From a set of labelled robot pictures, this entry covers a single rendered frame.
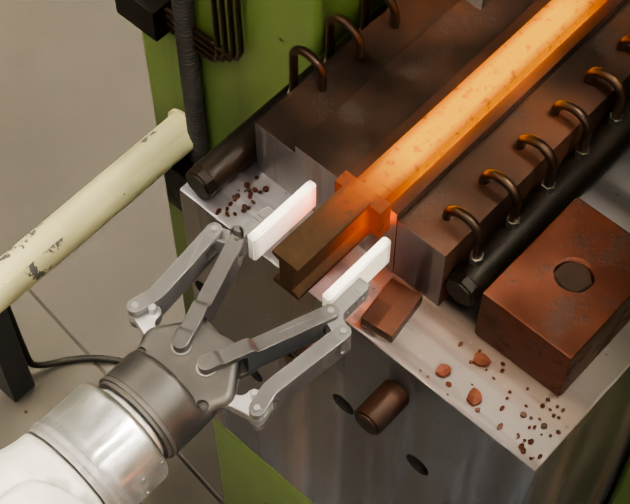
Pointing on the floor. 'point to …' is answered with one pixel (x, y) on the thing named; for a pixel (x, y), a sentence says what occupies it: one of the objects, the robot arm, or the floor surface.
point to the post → (4, 348)
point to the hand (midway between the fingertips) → (324, 243)
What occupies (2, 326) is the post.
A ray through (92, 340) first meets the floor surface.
